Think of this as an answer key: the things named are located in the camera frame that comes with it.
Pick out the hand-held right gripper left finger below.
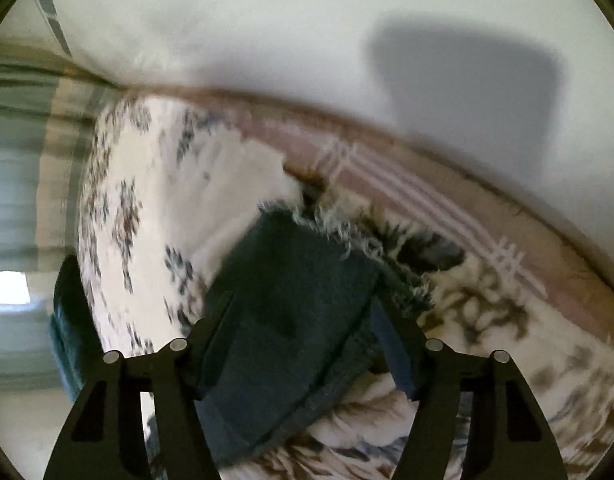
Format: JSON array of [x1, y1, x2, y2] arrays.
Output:
[[43, 309, 229, 480]]

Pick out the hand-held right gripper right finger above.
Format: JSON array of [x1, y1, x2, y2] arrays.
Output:
[[369, 300, 570, 480]]

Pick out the dark blue denim pants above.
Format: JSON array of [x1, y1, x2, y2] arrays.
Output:
[[194, 202, 435, 466]]

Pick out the dark green folded quilt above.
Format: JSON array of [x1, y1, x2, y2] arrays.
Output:
[[48, 254, 108, 403]]

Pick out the floral fleece blanket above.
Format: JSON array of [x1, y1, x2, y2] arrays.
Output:
[[77, 95, 614, 480]]

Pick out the blue-green striped curtain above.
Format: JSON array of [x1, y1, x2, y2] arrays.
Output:
[[0, 304, 68, 393], [0, 42, 125, 275]]

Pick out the bright window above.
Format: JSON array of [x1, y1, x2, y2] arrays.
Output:
[[0, 270, 34, 307]]

